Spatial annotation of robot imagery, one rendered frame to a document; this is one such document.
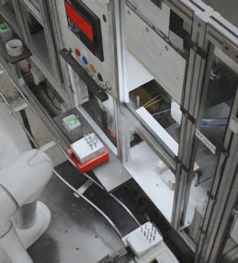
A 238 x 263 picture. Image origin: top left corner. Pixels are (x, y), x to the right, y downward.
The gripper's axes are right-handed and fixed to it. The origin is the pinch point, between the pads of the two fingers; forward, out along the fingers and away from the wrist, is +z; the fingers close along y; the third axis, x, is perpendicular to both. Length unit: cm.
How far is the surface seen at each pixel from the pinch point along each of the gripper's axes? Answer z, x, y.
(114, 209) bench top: 15.2, 30.9, -22.1
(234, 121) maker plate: 26, -19, 91
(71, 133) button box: 13, 62, 9
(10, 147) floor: -5, 151, -89
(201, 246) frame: 26.6, -18.2, 11.5
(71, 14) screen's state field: 22, 63, 75
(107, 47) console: 25, 42, 73
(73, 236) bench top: -9.0, 29.9, -22.2
